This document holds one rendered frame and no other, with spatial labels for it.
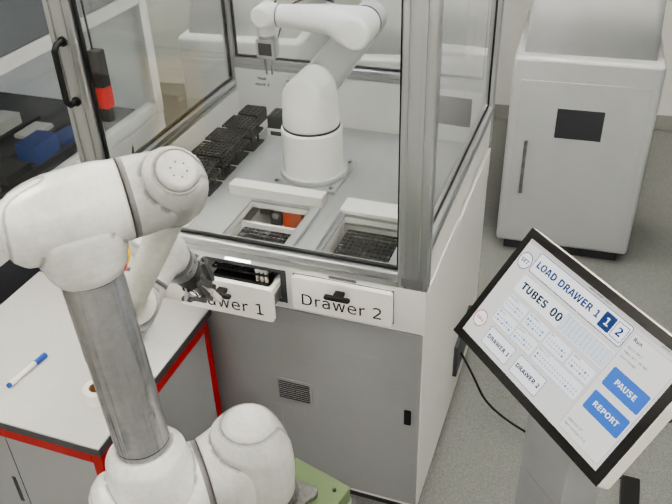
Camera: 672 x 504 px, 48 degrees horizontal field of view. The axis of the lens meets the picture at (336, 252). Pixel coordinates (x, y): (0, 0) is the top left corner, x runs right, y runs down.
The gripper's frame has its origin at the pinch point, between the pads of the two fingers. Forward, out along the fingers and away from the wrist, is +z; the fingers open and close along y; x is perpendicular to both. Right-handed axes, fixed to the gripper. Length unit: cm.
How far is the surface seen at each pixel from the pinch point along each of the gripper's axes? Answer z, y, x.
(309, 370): 38.4, -7.4, -19.9
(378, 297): 9.3, 10.7, -42.3
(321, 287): 9.6, 10.6, -25.9
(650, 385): -29, -8, -107
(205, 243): 5.1, 15.6, 9.7
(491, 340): -9, 0, -75
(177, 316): 17.7, -4.1, 17.2
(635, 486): 102, -10, -122
